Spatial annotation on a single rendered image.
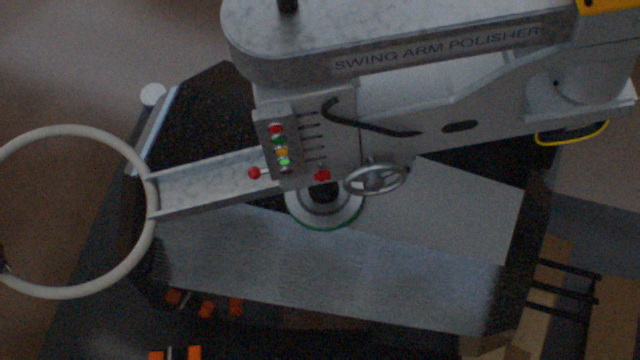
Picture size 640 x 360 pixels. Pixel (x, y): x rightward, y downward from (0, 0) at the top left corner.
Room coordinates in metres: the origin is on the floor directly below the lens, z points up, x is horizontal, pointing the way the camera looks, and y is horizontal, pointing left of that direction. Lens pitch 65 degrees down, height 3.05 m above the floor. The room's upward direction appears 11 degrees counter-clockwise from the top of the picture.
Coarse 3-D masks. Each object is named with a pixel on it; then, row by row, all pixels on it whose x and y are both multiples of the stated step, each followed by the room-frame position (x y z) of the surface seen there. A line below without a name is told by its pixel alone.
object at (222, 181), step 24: (192, 168) 1.07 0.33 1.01; (216, 168) 1.07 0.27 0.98; (240, 168) 1.05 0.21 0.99; (264, 168) 1.03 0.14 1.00; (408, 168) 0.92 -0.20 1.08; (168, 192) 1.04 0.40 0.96; (192, 192) 1.02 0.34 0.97; (216, 192) 1.00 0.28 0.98; (240, 192) 0.96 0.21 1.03; (264, 192) 0.96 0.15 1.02; (168, 216) 0.96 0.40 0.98
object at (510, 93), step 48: (528, 48) 0.94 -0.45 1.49; (576, 48) 0.92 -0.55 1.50; (624, 48) 0.91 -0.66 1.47; (384, 96) 0.96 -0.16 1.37; (432, 96) 0.94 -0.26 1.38; (480, 96) 0.92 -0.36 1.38; (528, 96) 0.98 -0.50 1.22; (624, 96) 0.93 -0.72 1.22; (384, 144) 0.92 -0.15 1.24; (432, 144) 0.92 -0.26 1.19
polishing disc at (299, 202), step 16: (288, 192) 1.03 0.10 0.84; (304, 192) 1.02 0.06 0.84; (288, 208) 0.98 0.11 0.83; (304, 208) 0.97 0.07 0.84; (320, 208) 0.97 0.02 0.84; (336, 208) 0.96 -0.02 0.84; (352, 208) 0.95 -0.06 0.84; (304, 224) 0.93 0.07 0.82; (320, 224) 0.92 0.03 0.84; (336, 224) 0.91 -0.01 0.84
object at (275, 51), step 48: (240, 0) 1.05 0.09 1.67; (336, 0) 1.01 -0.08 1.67; (384, 0) 0.99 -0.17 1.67; (432, 0) 0.97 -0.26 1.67; (480, 0) 0.95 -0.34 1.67; (528, 0) 0.93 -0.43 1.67; (240, 48) 0.95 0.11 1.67; (288, 48) 0.92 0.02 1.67; (336, 48) 0.91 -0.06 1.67; (384, 48) 0.90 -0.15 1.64; (432, 48) 0.90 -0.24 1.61; (480, 48) 0.90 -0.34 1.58
